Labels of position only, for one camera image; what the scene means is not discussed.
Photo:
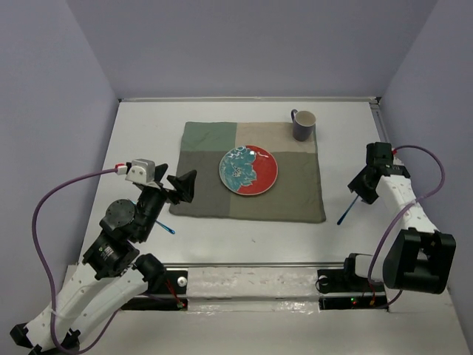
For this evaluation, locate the blue metallic spoon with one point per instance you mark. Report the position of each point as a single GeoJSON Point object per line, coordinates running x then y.
{"type": "Point", "coordinates": [347, 211]}

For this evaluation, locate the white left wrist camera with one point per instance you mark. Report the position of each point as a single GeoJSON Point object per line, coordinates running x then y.
{"type": "Point", "coordinates": [141, 171]}

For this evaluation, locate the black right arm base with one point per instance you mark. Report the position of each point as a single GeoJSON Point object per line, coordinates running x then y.
{"type": "Point", "coordinates": [342, 289]}

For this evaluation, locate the green beige patchwork cloth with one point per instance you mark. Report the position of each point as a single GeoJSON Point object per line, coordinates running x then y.
{"type": "Point", "coordinates": [296, 195]}

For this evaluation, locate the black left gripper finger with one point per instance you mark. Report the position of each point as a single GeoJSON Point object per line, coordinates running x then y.
{"type": "Point", "coordinates": [183, 187]}
{"type": "Point", "coordinates": [159, 172]}

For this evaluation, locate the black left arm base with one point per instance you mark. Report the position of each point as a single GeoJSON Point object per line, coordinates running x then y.
{"type": "Point", "coordinates": [163, 292]}

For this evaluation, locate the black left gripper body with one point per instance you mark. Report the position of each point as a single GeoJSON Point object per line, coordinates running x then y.
{"type": "Point", "coordinates": [152, 201]}

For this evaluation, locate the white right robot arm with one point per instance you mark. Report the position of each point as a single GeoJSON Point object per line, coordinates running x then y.
{"type": "Point", "coordinates": [412, 254]}

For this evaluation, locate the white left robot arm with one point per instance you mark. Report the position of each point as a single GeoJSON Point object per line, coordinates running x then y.
{"type": "Point", "coordinates": [112, 271]}

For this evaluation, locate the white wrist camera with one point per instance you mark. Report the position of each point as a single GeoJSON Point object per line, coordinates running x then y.
{"type": "Point", "coordinates": [396, 160]}
{"type": "Point", "coordinates": [141, 171]}

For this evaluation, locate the red floral plate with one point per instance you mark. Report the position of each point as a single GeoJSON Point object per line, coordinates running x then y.
{"type": "Point", "coordinates": [248, 170]}

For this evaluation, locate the blue metallic fork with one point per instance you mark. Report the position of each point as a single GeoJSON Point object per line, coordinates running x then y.
{"type": "Point", "coordinates": [168, 229]}

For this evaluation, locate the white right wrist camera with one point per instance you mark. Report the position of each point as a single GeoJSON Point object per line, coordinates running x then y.
{"type": "Point", "coordinates": [396, 160]}

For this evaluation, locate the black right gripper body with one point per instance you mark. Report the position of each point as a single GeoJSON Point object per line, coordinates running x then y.
{"type": "Point", "coordinates": [368, 194]}

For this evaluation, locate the purple mug cream inside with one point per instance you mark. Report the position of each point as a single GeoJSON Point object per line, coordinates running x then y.
{"type": "Point", "coordinates": [303, 124]}

